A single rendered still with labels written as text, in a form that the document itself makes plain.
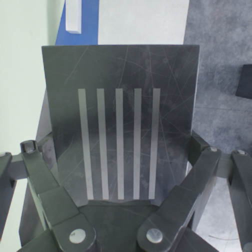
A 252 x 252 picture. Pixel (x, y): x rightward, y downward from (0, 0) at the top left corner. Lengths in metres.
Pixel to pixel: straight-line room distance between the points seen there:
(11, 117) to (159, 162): 0.38
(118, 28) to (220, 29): 1.53
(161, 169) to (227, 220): 2.71
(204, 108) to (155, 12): 1.51
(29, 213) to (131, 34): 0.61
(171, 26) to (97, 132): 0.45
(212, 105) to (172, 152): 1.83
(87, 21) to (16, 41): 0.44
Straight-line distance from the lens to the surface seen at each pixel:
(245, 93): 1.96
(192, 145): 0.17
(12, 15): 0.51
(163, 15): 0.57
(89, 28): 0.88
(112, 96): 0.15
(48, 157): 0.17
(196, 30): 1.90
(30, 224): 0.66
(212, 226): 2.85
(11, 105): 0.47
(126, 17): 0.56
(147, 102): 0.15
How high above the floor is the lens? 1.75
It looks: 72 degrees down
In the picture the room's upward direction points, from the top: 179 degrees clockwise
